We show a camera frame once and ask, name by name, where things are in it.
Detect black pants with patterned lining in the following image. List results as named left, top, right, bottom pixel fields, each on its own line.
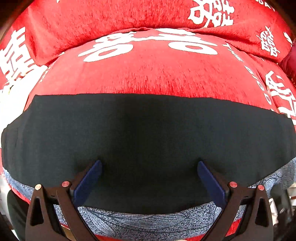
left=1, top=94, right=295, bottom=240

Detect red blanket with white characters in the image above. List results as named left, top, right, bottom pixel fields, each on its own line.
left=1, top=1, right=295, bottom=240

